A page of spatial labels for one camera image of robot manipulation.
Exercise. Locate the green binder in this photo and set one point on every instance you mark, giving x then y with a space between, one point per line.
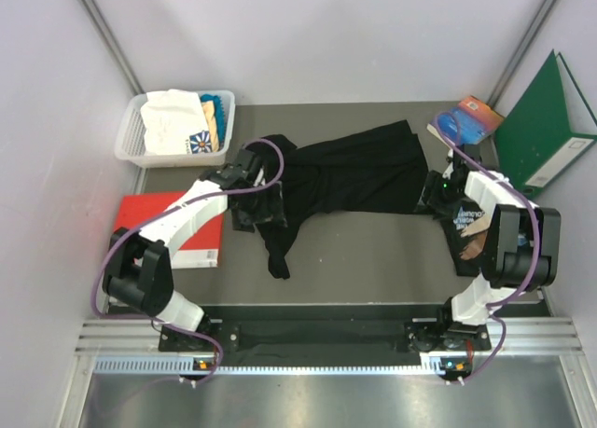
549 128

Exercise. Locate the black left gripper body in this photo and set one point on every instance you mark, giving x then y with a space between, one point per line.
253 185

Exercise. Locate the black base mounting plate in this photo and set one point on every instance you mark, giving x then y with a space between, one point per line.
397 335

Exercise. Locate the white plastic laundry basket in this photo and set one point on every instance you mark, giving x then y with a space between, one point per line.
130 142

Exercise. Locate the blue orange book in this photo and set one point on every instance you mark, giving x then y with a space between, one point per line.
468 123

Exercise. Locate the folded black printed t-shirt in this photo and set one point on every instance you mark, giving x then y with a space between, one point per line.
466 234

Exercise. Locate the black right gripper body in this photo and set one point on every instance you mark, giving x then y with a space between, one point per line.
438 192

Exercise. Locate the blue t-shirt in basket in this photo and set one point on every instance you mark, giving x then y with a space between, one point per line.
220 115

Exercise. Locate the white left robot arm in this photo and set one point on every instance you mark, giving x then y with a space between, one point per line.
137 270

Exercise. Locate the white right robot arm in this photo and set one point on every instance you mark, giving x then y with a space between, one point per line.
520 253

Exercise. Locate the aluminium rail frame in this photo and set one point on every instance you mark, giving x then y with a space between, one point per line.
134 373

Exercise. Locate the cream t-shirt in basket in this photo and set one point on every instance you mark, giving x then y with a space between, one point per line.
208 108

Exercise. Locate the white t-shirt with flower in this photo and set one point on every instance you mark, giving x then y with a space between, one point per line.
175 123

